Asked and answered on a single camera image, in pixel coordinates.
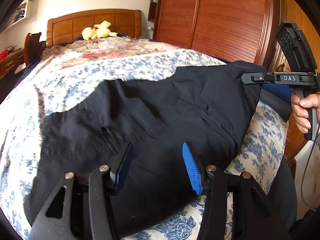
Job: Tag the white wall shelf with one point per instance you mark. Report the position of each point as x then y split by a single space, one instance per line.
22 13

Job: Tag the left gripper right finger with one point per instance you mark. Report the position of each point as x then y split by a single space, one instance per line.
254 216

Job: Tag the wooden headboard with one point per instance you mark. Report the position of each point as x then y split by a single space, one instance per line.
65 29

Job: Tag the wooden chair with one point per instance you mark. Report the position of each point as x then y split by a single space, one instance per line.
31 47

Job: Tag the wooden desk cabinet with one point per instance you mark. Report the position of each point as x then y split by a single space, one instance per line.
11 62

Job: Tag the folded grey garment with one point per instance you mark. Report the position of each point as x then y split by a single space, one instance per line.
283 108

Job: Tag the yellow plush toy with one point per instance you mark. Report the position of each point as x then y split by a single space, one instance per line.
98 31

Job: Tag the pink floral quilt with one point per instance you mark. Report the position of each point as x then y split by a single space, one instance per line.
83 51

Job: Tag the folded navy blue garment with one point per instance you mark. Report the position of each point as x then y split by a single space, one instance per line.
283 92

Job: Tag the wooden louvered wardrobe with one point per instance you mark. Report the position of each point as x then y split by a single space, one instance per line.
229 30

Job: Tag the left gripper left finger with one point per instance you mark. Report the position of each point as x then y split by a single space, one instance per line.
80 207

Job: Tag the person's right hand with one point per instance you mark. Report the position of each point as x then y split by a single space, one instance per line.
300 110

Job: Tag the black double-breasted coat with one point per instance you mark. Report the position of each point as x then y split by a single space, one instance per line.
208 106

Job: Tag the blue floral white bedspread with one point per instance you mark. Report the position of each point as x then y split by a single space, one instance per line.
48 89

